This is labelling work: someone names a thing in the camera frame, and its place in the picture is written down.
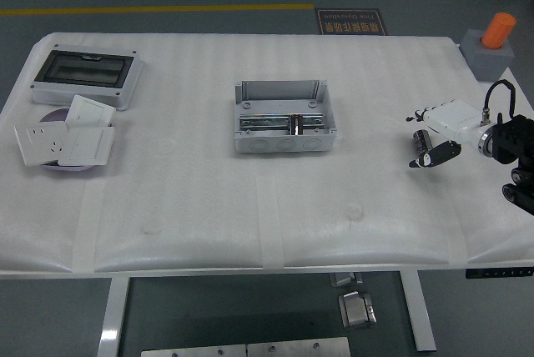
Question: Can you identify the black floor sign orange text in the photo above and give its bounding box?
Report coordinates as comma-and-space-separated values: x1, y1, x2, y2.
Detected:
315, 8, 388, 36

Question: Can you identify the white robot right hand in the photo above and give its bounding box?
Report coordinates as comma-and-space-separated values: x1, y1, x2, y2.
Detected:
404, 98, 487, 170

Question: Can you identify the grey box with dark cover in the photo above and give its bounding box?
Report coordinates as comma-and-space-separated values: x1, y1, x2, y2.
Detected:
29, 43, 145, 112

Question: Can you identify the white table leg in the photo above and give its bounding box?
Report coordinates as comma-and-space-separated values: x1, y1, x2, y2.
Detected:
96, 276, 131, 357
399, 271, 438, 353

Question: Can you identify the orange cylinder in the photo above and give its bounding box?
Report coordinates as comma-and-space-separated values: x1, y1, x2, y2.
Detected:
480, 12, 517, 50

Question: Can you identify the large silver metal block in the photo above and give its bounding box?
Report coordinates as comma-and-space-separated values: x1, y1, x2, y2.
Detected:
337, 290, 379, 329

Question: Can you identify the black table control panel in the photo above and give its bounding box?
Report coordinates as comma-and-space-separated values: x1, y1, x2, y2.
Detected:
465, 267, 533, 279

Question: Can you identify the grey metal plate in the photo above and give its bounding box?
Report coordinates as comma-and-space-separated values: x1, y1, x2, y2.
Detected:
140, 344, 248, 357

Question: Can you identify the white foam mat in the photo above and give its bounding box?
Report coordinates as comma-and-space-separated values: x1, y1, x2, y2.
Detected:
0, 31, 534, 274

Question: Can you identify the small silver metal block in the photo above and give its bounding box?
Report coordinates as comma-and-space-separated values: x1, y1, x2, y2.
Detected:
329, 272, 363, 289

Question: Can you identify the white wall switch panel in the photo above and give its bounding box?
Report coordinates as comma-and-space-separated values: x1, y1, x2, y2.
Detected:
57, 125, 116, 166
65, 94, 117, 128

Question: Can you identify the white wall socket panel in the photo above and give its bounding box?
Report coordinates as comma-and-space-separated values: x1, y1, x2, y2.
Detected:
13, 122, 70, 168

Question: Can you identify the open grey junction box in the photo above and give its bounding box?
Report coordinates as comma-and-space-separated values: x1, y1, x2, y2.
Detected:
233, 78, 338, 154

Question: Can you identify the grey block holder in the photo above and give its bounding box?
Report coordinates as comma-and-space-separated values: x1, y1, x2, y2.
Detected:
459, 28, 516, 82

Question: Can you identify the purple plate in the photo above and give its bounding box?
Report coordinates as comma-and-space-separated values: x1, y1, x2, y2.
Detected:
39, 108, 118, 173

